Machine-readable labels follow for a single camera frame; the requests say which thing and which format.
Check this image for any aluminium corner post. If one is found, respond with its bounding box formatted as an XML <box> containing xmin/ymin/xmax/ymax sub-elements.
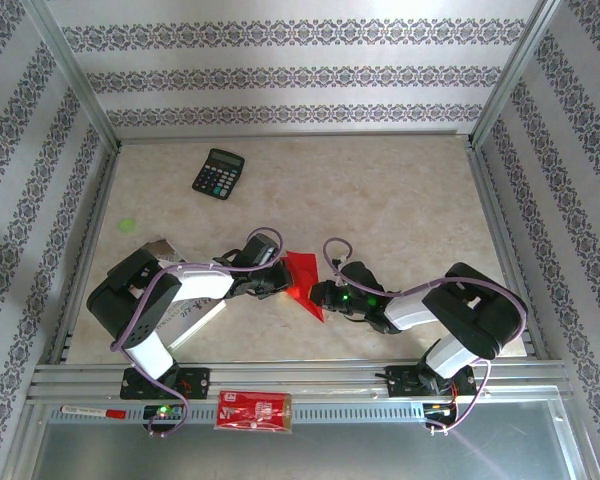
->
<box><xmin>20</xmin><ymin>0</ymin><xmax>124</xmax><ymax>151</ymax></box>
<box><xmin>469</xmin><ymin>0</ymin><xmax>569</xmax><ymax>150</ymax></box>

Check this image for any red foil packet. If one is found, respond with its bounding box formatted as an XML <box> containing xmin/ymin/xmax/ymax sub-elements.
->
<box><xmin>214</xmin><ymin>389</ymin><xmax>294</xmax><ymax>435</ymax></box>

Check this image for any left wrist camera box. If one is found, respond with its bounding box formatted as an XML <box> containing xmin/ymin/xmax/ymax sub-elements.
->
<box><xmin>238</xmin><ymin>233</ymin><xmax>277</xmax><ymax>269</ymax></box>

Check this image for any red white marker pen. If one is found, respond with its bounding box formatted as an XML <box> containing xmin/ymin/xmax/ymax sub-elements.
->
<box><xmin>59</xmin><ymin>403</ymin><xmax>128</xmax><ymax>420</ymax></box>

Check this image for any black desk calculator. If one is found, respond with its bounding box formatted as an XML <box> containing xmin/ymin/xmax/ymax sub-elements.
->
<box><xmin>191</xmin><ymin>147</ymin><xmax>246</xmax><ymax>201</ymax></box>

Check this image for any red square paper sheet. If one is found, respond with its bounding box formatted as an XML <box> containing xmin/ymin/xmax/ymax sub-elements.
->
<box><xmin>281</xmin><ymin>249</ymin><xmax>327</xmax><ymax>325</ymax></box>

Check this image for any long aluminium mounting rail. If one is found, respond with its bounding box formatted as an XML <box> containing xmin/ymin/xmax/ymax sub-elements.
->
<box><xmin>27</xmin><ymin>360</ymin><xmax>574</xmax><ymax>401</ymax></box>

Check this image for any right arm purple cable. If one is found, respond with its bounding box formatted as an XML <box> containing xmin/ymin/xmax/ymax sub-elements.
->
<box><xmin>322</xmin><ymin>237</ymin><xmax>529</xmax><ymax>436</ymax></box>

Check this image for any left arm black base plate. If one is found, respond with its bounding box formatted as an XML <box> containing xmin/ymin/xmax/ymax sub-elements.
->
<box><xmin>119</xmin><ymin>367</ymin><xmax>212</xmax><ymax>401</ymax></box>

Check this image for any grey metal sheet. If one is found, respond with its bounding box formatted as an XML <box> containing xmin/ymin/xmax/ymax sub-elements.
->
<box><xmin>27</xmin><ymin>399</ymin><xmax>579</xmax><ymax>480</ymax></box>

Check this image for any white paperback book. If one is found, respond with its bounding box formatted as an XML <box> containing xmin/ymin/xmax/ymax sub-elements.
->
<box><xmin>138</xmin><ymin>237</ymin><xmax>227</xmax><ymax>351</ymax></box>

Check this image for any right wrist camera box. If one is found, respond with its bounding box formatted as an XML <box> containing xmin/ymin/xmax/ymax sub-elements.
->
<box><xmin>338</xmin><ymin>259</ymin><xmax>377</xmax><ymax>292</ymax></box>

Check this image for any grey slotted cable duct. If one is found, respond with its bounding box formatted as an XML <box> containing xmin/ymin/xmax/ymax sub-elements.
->
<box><xmin>49</xmin><ymin>402</ymin><xmax>426</xmax><ymax>424</ymax></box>

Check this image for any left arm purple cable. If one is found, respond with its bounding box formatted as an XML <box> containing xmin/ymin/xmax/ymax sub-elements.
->
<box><xmin>110</xmin><ymin>227</ymin><xmax>286</xmax><ymax>439</ymax></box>

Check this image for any aluminium table edge rail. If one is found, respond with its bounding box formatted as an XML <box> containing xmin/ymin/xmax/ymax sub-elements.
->
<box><xmin>115</xmin><ymin>129</ymin><xmax>474</xmax><ymax>146</ymax></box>
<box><xmin>47</xmin><ymin>142</ymin><xmax>124</xmax><ymax>365</ymax></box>
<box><xmin>465</xmin><ymin>142</ymin><xmax>551</xmax><ymax>361</ymax></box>

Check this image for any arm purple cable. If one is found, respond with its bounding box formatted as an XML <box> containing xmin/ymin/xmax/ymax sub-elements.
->
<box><xmin>322</xmin><ymin>237</ymin><xmax>529</xmax><ymax>436</ymax></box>
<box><xmin>110</xmin><ymin>227</ymin><xmax>286</xmax><ymax>439</ymax></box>

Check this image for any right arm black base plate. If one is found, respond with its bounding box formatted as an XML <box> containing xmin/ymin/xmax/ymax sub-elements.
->
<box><xmin>385</xmin><ymin>363</ymin><xmax>479</xmax><ymax>399</ymax></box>

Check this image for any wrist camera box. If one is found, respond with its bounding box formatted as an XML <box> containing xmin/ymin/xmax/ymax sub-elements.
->
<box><xmin>338</xmin><ymin>259</ymin><xmax>377</xmax><ymax>292</ymax></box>
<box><xmin>238</xmin><ymin>233</ymin><xmax>277</xmax><ymax>269</ymax></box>

